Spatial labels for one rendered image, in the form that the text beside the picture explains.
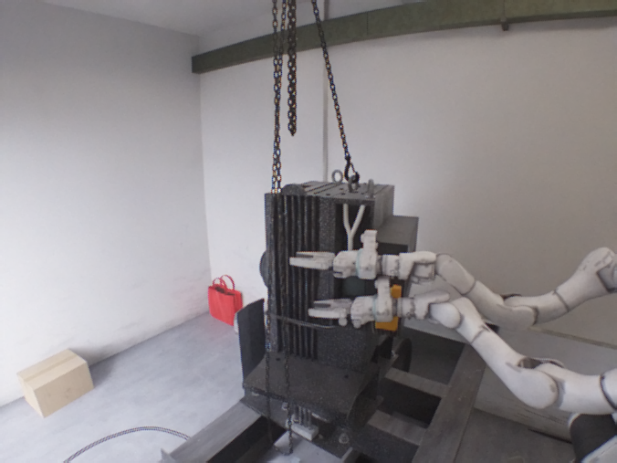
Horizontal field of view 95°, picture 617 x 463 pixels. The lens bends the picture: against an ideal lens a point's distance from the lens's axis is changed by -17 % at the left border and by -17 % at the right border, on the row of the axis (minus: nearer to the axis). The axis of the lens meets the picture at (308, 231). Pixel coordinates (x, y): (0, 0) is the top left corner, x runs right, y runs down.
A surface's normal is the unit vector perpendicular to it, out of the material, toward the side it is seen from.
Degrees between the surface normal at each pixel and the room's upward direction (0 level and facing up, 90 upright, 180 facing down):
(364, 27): 90
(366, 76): 90
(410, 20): 90
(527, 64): 90
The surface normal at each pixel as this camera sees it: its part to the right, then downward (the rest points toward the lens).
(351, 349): -0.38, 0.24
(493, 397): -0.58, 0.21
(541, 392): -0.81, 0.06
